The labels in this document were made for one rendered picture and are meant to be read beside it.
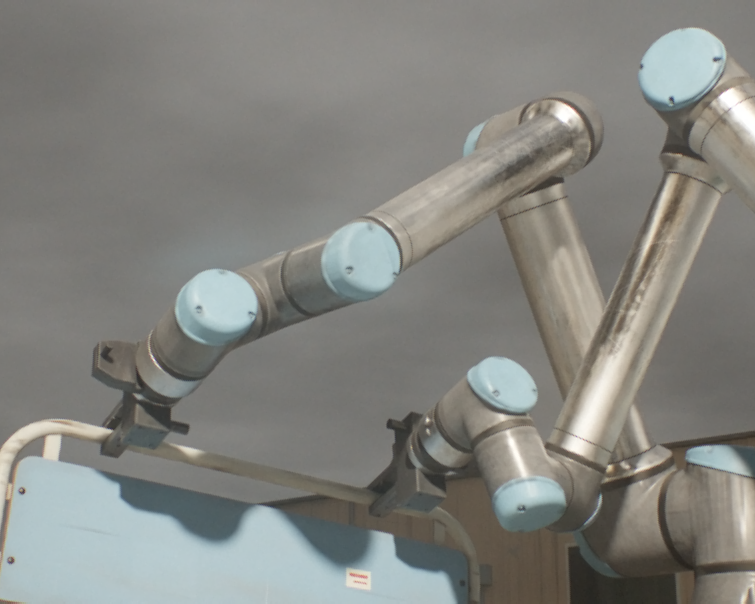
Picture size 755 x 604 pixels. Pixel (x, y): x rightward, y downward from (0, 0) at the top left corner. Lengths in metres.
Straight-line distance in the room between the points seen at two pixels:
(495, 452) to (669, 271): 0.36
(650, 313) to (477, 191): 0.30
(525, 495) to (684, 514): 0.38
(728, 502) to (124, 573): 0.84
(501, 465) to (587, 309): 0.42
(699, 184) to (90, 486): 0.91
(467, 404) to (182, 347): 0.40
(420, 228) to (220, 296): 0.27
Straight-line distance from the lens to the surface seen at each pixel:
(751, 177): 1.93
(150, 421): 1.92
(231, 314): 1.79
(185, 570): 2.04
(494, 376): 1.97
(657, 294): 2.08
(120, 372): 1.90
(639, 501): 2.30
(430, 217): 1.89
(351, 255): 1.76
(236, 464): 2.12
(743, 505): 2.21
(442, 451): 2.05
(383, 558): 2.19
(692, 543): 2.25
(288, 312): 1.86
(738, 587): 2.19
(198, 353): 1.82
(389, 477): 2.20
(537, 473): 1.94
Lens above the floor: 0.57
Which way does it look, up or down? 18 degrees up
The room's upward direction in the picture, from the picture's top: straight up
